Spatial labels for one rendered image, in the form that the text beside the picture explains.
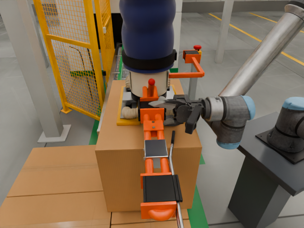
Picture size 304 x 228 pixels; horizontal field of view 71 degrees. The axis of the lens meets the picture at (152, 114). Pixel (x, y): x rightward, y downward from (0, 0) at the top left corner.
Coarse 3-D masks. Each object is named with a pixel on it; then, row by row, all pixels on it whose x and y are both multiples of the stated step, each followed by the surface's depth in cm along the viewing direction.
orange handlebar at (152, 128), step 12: (192, 60) 117; (192, 72) 102; (144, 96) 83; (156, 96) 83; (144, 120) 70; (156, 120) 69; (144, 132) 66; (156, 132) 68; (168, 168) 53; (156, 216) 43; (168, 216) 43
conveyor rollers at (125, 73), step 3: (120, 48) 342; (120, 51) 328; (120, 54) 320; (117, 66) 276; (123, 66) 276; (117, 69) 268; (123, 69) 269; (126, 69) 269; (123, 72) 261; (126, 72) 261; (117, 75) 254; (123, 75) 254; (126, 75) 254; (117, 78) 246; (123, 78) 247
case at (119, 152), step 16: (176, 80) 127; (112, 96) 111; (112, 112) 99; (112, 128) 89; (128, 128) 89; (176, 128) 89; (96, 144) 81; (112, 144) 81; (128, 144) 81; (176, 144) 81; (192, 144) 80; (112, 160) 81; (128, 160) 82; (144, 160) 82; (176, 160) 83; (192, 160) 83; (112, 176) 87; (128, 176) 87; (192, 176) 89; (112, 192) 92; (128, 192) 93; (192, 192) 95; (112, 208) 99; (128, 208) 99
